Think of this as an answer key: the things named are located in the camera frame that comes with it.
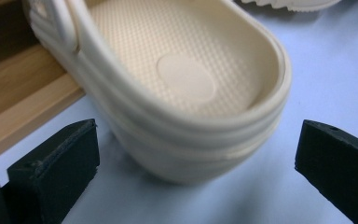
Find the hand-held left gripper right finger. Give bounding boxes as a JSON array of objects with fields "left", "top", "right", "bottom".
[{"left": 294, "top": 119, "right": 358, "bottom": 224}]

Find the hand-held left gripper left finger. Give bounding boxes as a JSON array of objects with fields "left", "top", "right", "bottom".
[{"left": 7, "top": 118, "right": 101, "bottom": 224}]

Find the three-tier wooden shoe rack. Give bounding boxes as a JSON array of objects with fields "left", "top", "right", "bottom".
[{"left": 0, "top": 0, "right": 87, "bottom": 167}]

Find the beige foam clog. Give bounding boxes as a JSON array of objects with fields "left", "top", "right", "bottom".
[
  {"left": 21, "top": 0, "right": 293, "bottom": 185},
  {"left": 241, "top": 0, "right": 343, "bottom": 13}
]

